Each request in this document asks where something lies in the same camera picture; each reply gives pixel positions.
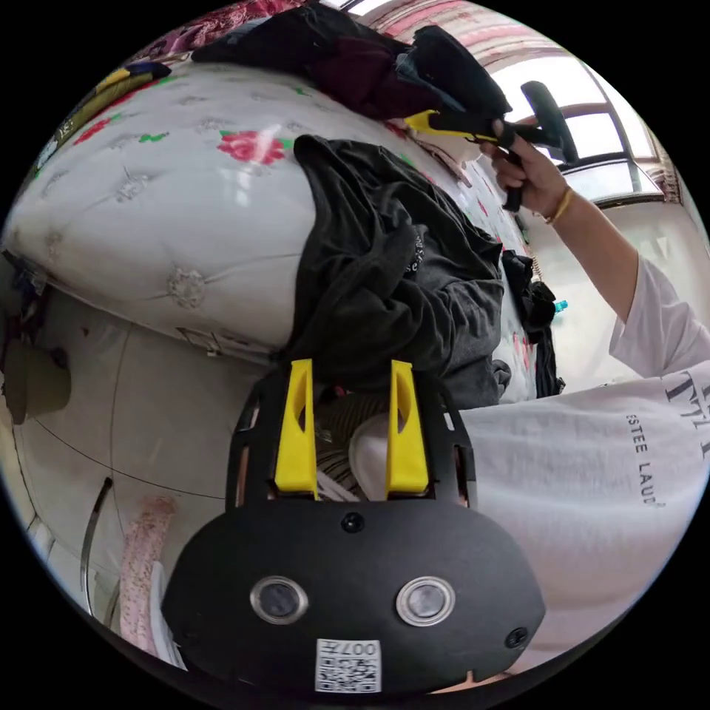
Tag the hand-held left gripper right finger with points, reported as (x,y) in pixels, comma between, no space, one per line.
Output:
(409,449)

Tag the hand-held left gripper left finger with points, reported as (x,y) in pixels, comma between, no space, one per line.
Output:
(293,444)

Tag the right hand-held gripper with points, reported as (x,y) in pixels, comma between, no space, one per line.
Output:
(477,125)

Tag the person's right forearm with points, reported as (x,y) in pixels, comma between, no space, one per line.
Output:
(596,249)

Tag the gray lettered long sleeve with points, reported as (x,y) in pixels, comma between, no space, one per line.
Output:
(383,277)

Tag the person's right hand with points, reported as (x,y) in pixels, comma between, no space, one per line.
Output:
(532,174)

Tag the pile of clothes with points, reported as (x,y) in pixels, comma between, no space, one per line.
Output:
(355,61)

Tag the pink striped curtain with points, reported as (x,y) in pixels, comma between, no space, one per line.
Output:
(444,25)

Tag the window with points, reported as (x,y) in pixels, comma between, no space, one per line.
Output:
(582,127)

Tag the pink towel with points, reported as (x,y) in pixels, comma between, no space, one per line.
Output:
(145,560)

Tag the black garment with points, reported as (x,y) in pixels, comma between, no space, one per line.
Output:
(537,310)

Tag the khaki bag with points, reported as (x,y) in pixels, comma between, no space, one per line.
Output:
(36,385)

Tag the bed with white flowered quilt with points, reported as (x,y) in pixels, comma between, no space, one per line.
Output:
(166,211)

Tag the yellow and navy garment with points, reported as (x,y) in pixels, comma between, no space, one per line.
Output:
(119,83)

